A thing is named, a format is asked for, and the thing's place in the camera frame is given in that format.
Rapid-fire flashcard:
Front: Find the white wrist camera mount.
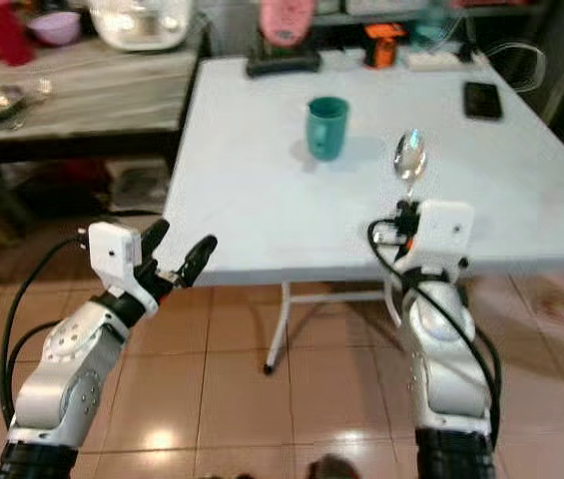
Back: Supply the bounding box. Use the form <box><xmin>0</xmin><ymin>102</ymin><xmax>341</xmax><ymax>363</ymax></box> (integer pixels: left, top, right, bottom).
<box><xmin>87</xmin><ymin>222</ymin><xmax>147</xmax><ymax>300</ymax></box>
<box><xmin>410</xmin><ymin>200</ymin><xmax>476</xmax><ymax>272</ymax></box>

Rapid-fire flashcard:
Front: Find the white folding table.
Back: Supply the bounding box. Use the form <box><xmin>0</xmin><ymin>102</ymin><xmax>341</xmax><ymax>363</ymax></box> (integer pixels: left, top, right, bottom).
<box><xmin>160</xmin><ymin>54</ymin><xmax>564</xmax><ymax>376</ymax></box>

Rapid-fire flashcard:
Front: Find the grey wooden bench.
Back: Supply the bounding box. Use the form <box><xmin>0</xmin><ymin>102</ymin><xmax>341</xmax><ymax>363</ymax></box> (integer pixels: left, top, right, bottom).
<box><xmin>0</xmin><ymin>38</ymin><xmax>205</xmax><ymax>171</ymax></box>

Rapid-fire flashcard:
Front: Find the pink plastic appliance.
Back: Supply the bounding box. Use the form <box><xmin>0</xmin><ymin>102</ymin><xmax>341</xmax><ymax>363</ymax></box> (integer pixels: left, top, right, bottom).
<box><xmin>259</xmin><ymin>0</ymin><xmax>318</xmax><ymax>50</ymax></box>

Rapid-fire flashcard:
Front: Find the teal mug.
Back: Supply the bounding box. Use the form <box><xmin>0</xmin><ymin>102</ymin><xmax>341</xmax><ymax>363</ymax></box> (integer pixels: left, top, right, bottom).
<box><xmin>304</xmin><ymin>96</ymin><xmax>351</xmax><ymax>164</ymax></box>

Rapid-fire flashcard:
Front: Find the white power strip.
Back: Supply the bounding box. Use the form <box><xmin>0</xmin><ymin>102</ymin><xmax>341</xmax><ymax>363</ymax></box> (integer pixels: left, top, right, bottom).
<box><xmin>405</xmin><ymin>50</ymin><xmax>464</xmax><ymax>72</ymax></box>

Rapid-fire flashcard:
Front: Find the dark metal shelf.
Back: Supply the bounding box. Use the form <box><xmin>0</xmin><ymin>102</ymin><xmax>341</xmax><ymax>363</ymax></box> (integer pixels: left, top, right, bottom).
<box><xmin>194</xmin><ymin>0</ymin><xmax>552</xmax><ymax>71</ymax></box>

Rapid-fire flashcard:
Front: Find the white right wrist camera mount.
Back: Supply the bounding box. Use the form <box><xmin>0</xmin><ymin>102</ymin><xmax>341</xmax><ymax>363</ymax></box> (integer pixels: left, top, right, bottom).
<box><xmin>410</xmin><ymin>200</ymin><xmax>476</xmax><ymax>272</ymax></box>

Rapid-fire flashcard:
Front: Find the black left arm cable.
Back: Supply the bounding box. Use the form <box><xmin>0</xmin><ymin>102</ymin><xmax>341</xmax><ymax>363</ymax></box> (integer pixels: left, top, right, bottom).
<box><xmin>0</xmin><ymin>234</ymin><xmax>93</xmax><ymax>432</ymax></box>

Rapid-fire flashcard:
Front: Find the purple plastic bowl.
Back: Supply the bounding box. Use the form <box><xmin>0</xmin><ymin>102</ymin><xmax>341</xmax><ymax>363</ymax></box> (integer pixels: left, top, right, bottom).
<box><xmin>27</xmin><ymin>11</ymin><xmax>84</xmax><ymax>47</ymax></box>

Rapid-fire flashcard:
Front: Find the black flat base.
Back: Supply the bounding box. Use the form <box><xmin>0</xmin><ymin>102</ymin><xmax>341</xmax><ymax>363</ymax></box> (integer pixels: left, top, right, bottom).
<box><xmin>245</xmin><ymin>47</ymin><xmax>323</xmax><ymax>80</ymax></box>

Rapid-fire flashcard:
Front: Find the orange and black device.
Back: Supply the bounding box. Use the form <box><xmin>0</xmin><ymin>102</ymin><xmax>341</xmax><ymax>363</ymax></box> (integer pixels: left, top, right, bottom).
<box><xmin>362</xmin><ymin>22</ymin><xmax>408</xmax><ymax>70</ymax></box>

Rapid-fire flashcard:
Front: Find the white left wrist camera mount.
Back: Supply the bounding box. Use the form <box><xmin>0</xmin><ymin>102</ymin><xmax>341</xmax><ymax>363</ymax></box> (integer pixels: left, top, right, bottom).
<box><xmin>87</xmin><ymin>222</ymin><xmax>147</xmax><ymax>300</ymax></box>

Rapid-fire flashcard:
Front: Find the pale storage box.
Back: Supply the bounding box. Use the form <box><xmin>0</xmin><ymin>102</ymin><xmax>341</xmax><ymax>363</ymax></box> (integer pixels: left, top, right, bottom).
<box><xmin>106</xmin><ymin>160</ymin><xmax>173</xmax><ymax>215</ymax></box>

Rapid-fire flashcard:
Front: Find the black smartphone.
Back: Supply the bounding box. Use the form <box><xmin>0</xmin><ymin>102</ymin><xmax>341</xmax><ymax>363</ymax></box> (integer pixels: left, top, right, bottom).
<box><xmin>462</xmin><ymin>81</ymin><xmax>505</xmax><ymax>123</ymax></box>

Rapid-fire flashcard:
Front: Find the teal plastic item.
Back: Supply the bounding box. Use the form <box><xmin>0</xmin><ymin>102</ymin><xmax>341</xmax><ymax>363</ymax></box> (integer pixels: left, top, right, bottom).
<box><xmin>411</xmin><ymin>18</ymin><xmax>456</xmax><ymax>53</ymax></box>

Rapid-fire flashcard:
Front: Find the red plastic tumbler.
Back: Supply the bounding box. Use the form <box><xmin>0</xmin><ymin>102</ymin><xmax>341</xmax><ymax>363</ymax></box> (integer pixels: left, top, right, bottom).
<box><xmin>0</xmin><ymin>0</ymin><xmax>36</xmax><ymax>68</ymax></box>

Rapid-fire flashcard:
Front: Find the white rice cooker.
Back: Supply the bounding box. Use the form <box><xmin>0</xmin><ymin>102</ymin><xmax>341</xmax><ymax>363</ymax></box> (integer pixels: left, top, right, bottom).
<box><xmin>89</xmin><ymin>0</ymin><xmax>196</xmax><ymax>54</ymax></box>

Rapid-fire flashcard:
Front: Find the silver metal spoon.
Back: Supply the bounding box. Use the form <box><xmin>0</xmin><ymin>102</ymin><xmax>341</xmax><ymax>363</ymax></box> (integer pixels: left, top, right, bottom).
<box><xmin>393</xmin><ymin>129</ymin><xmax>429</xmax><ymax>206</ymax></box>

